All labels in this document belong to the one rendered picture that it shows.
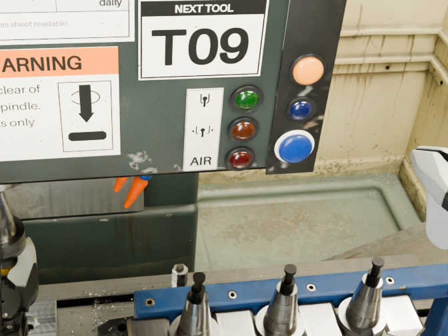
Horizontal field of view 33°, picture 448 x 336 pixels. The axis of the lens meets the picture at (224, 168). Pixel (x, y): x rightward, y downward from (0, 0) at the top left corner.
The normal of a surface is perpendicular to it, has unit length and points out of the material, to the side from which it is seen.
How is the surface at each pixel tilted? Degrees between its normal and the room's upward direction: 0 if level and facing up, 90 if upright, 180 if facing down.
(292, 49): 90
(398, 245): 24
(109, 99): 90
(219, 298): 0
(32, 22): 90
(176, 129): 90
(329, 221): 0
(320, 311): 0
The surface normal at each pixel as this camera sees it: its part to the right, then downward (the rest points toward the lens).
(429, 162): -0.61, -0.60
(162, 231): 0.18, 0.64
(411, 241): -0.34, -0.67
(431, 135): -0.98, 0.06
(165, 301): 0.07, -0.77
